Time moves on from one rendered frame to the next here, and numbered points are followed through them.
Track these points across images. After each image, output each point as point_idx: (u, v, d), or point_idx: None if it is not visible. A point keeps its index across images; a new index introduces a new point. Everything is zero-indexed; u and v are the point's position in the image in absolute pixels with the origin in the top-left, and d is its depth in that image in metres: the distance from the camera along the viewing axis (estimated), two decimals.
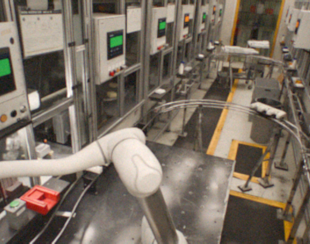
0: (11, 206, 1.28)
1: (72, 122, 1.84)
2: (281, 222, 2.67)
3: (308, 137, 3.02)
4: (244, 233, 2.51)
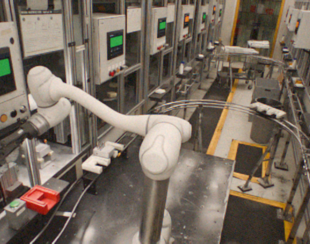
0: (11, 206, 1.28)
1: (72, 122, 1.84)
2: (281, 222, 2.67)
3: (308, 137, 3.02)
4: (244, 233, 2.51)
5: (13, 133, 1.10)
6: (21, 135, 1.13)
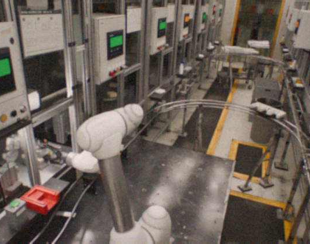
0: (11, 206, 1.28)
1: (72, 122, 1.84)
2: (281, 222, 2.67)
3: (308, 137, 3.02)
4: (244, 233, 2.51)
5: (56, 145, 1.73)
6: (57, 149, 1.71)
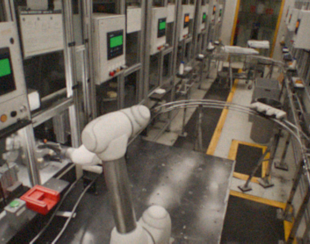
0: (11, 206, 1.28)
1: (72, 122, 1.84)
2: (281, 222, 2.67)
3: (308, 137, 3.02)
4: (244, 233, 2.51)
5: (54, 143, 1.72)
6: (56, 146, 1.70)
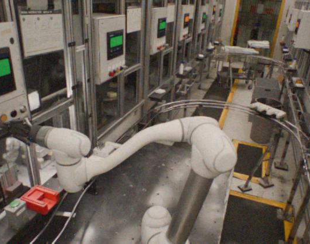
0: (11, 206, 1.28)
1: (72, 122, 1.84)
2: (281, 222, 2.67)
3: (308, 137, 3.02)
4: (244, 233, 2.51)
5: (21, 118, 1.13)
6: (23, 122, 1.11)
